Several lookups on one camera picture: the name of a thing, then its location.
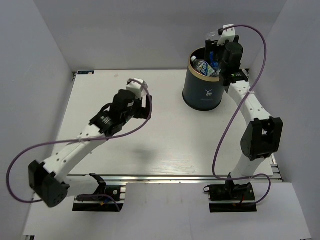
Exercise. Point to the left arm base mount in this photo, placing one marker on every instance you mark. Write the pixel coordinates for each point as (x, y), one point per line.
(109, 200)

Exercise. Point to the dark blue gold-rimmed bin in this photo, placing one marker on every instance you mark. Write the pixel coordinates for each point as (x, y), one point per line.
(200, 92)

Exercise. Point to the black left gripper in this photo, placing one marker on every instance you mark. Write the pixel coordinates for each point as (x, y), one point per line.
(144, 113)

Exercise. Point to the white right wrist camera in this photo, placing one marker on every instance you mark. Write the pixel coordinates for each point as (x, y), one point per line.
(226, 33)

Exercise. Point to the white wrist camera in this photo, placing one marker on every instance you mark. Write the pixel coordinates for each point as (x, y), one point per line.
(226, 33)
(137, 86)

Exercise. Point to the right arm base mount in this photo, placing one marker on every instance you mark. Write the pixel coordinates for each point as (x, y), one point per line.
(228, 199)

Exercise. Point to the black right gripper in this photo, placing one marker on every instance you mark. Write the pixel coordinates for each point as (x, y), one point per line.
(211, 46)

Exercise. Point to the small bottle green-blue label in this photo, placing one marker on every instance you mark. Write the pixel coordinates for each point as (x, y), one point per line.
(202, 67)

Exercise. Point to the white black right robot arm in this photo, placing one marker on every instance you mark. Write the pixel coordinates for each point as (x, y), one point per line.
(263, 133)

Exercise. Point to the aluminium table edge rail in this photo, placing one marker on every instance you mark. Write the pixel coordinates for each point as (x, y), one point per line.
(179, 178)

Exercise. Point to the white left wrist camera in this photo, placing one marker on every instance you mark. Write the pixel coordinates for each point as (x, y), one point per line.
(137, 86)

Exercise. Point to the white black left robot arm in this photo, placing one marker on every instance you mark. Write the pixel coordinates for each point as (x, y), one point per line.
(49, 178)

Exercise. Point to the clear bottle blue wrap label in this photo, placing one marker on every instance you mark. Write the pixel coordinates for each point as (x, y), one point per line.
(212, 50)

